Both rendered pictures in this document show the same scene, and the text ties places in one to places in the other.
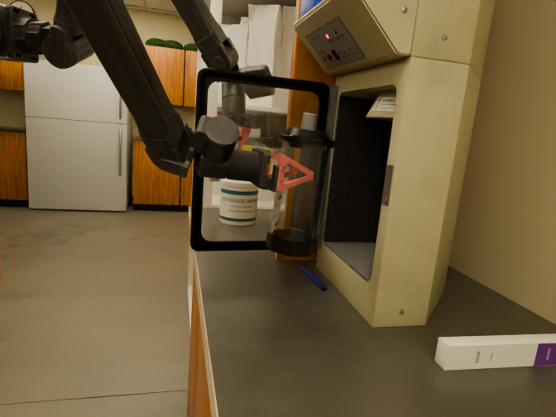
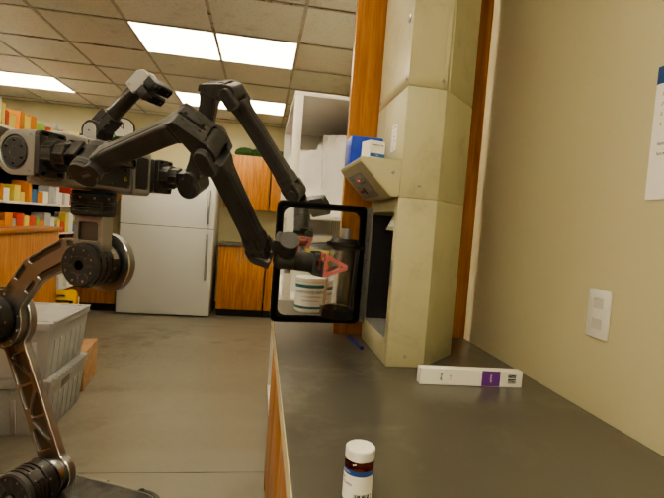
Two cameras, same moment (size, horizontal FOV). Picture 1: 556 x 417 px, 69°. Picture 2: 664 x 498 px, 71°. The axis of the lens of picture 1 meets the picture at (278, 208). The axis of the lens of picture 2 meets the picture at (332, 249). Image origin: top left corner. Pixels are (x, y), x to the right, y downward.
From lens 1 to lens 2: 0.63 m
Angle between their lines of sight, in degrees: 10
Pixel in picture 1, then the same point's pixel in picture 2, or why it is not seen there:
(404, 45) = (394, 191)
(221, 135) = (289, 242)
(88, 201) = (172, 305)
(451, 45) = (424, 189)
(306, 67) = (352, 195)
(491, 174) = (492, 269)
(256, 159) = (311, 257)
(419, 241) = (414, 308)
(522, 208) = (508, 293)
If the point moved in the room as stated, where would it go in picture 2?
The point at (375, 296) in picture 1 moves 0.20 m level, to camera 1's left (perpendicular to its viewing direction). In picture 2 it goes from (386, 345) to (315, 338)
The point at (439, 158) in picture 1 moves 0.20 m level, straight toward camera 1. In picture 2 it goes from (423, 256) to (399, 258)
